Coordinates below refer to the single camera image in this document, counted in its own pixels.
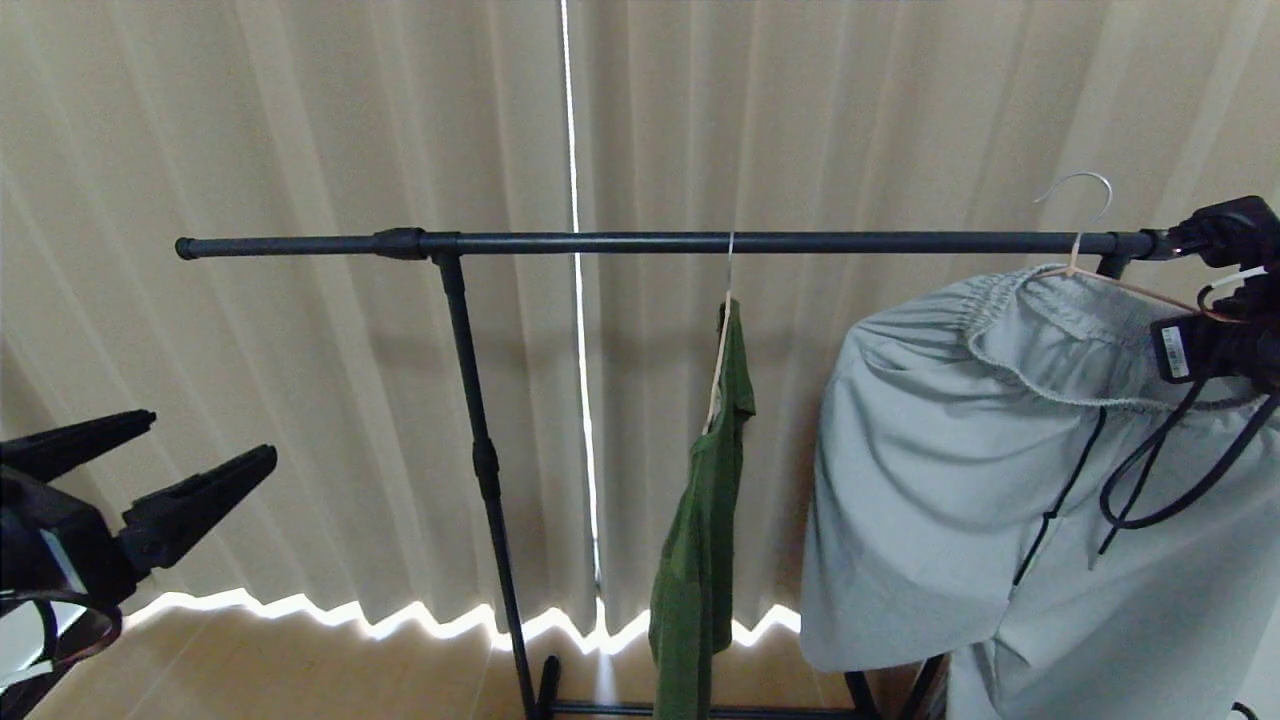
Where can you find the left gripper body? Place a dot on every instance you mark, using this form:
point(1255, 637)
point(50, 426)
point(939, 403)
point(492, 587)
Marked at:
point(50, 540)

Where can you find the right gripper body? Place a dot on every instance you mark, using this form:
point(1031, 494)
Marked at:
point(1210, 345)

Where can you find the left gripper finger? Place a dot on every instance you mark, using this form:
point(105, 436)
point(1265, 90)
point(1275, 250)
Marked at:
point(70, 445)
point(195, 510)

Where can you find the pink clothes hanger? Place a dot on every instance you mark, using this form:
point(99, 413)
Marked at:
point(720, 360)
point(1075, 260)

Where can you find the pale grey shorts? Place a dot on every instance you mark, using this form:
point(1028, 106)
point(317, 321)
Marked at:
point(950, 500)

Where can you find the green printed shirt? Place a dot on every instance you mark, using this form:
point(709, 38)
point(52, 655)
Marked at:
point(700, 560)

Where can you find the black clothes rack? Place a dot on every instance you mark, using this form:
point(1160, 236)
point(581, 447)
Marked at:
point(700, 242)

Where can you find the beige curtain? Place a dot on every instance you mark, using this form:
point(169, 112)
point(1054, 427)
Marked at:
point(300, 120)

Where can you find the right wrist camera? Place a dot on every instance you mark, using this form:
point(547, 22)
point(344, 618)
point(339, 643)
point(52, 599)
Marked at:
point(1225, 230)

